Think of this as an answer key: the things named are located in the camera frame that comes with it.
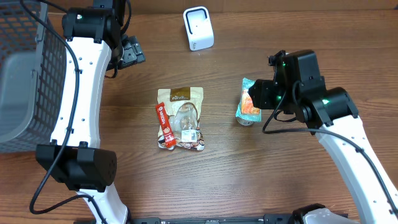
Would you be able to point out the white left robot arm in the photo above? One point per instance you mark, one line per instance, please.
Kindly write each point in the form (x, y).
(96, 42)

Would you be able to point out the green lidded jar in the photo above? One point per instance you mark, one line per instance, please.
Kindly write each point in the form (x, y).
(244, 122)

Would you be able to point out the red coffee stick sachet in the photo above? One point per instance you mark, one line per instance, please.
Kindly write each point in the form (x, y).
(165, 126)

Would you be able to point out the grey plastic mesh basket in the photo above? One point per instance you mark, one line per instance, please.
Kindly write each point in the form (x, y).
(33, 66)

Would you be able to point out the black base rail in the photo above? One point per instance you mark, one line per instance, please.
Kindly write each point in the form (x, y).
(266, 219)

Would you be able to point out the white barcode scanner stand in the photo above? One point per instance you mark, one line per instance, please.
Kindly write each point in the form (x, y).
(199, 28)

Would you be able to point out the orange tissue packet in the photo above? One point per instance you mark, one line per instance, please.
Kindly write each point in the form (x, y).
(247, 106)

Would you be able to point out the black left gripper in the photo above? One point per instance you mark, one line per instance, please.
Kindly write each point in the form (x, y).
(132, 53)

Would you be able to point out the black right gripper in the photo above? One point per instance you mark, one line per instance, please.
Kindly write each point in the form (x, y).
(263, 91)

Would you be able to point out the teal snack packet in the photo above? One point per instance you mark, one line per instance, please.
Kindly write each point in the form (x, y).
(246, 84)

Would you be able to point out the beige nut pouch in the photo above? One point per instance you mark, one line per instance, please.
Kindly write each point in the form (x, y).
(183, 108)

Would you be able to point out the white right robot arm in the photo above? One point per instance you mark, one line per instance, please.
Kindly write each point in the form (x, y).
(333, 118)

